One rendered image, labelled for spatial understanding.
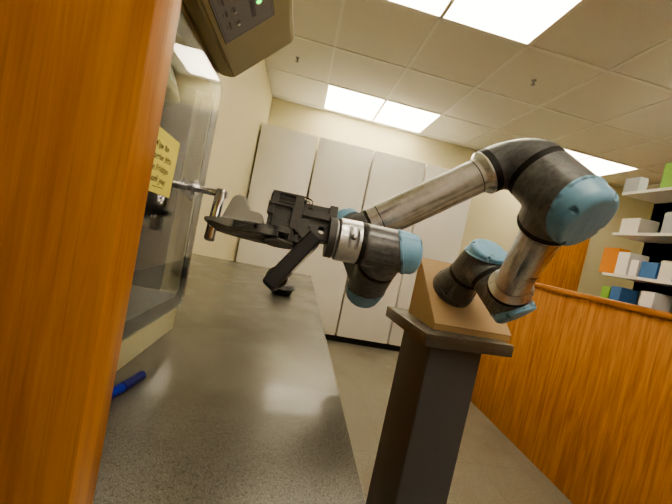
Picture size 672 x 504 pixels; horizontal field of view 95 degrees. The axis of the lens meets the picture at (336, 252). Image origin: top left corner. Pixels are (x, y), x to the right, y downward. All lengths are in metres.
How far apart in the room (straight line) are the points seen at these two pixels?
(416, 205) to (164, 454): 0.56
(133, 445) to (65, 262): 0.21
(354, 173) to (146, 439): 3.28
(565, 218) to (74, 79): 0.64
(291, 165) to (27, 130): 3.25
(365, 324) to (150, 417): 3.30
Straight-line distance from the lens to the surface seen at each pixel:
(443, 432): 1.26
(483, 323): 1.19
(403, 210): 0.66
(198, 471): 0.36
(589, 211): 0.67
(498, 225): 4.65
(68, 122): 0.24
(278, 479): 0.35
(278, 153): 3.49
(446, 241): 3.78
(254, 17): 0.57
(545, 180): 0.68
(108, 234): 0.22
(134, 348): 0.54
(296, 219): 0.50
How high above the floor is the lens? 1.17
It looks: 3 degrees down
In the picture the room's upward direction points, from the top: 12 degrees clockwise
